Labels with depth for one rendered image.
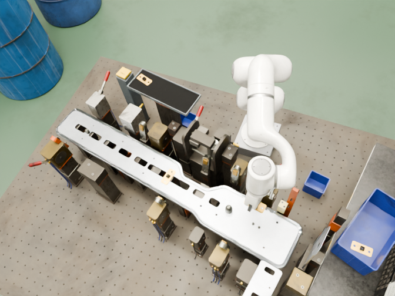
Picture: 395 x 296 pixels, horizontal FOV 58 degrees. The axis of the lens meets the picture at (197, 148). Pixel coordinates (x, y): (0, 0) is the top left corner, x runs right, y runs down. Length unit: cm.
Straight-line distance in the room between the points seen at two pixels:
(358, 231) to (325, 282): 27
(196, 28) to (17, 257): 267
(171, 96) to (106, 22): 243
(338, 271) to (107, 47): 302
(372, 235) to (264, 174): 74
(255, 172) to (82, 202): 130
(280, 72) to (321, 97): 199
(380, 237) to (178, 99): 110
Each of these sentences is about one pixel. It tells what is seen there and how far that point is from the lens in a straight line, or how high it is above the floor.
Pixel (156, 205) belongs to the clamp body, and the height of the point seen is 105.
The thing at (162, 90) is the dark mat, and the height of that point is 116.
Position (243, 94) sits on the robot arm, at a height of 123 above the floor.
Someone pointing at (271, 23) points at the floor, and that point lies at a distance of 388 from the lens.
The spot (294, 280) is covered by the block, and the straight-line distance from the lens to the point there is 158.
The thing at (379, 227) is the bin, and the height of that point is 103.
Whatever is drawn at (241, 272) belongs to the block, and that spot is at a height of 98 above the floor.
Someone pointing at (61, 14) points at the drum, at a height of 17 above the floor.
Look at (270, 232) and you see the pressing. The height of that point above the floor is 100.
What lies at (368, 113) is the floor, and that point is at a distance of 334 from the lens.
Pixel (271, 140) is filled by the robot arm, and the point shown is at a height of 159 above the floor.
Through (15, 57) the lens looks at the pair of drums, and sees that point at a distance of 339.
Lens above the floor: 260
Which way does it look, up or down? 61 degrees down
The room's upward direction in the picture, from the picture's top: 10 degrees counter-clockwise
